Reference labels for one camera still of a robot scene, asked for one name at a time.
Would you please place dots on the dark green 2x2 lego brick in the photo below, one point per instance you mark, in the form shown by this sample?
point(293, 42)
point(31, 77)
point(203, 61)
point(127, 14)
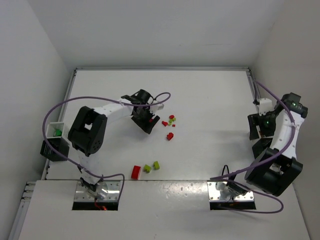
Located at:
point(58, 133)

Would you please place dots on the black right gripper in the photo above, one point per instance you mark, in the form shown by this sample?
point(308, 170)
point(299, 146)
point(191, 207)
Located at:
point(256, 126)

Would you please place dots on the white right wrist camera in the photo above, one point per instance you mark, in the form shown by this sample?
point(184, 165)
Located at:
point(263, 106)

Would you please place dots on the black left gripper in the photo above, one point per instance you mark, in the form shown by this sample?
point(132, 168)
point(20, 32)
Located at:
point(144, 120)

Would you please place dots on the black slotted bin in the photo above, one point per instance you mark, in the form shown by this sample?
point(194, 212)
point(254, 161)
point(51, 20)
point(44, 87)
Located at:
point(260, 145)
point(58, 152)

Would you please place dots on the black right slotted bin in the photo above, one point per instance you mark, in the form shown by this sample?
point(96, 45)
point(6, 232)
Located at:
point(260, 145)

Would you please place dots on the black left slotted bin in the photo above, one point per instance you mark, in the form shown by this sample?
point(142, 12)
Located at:
point(58, 152)

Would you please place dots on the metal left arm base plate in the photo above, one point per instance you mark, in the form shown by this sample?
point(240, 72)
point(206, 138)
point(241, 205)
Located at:
point(106, 191)

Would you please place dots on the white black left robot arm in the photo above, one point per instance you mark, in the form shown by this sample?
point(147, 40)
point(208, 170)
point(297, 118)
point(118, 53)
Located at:
point(88, 131)

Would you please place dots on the small red sloped lego brick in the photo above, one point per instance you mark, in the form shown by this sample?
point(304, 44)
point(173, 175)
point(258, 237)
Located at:
point(165, 123)

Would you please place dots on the small lime lego brick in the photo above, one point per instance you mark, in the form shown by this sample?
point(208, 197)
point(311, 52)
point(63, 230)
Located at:
point(171, 121)

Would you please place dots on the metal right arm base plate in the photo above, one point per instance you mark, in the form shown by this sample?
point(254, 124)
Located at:
point(222, 191)

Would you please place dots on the white left slotted bin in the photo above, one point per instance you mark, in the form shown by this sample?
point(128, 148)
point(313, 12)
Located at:
point(52, 126)

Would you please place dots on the red curved lego brick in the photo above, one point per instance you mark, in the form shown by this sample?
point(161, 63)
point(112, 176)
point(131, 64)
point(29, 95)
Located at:
point(135, 174)

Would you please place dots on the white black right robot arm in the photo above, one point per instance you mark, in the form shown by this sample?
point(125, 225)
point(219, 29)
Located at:
point(277, 166)

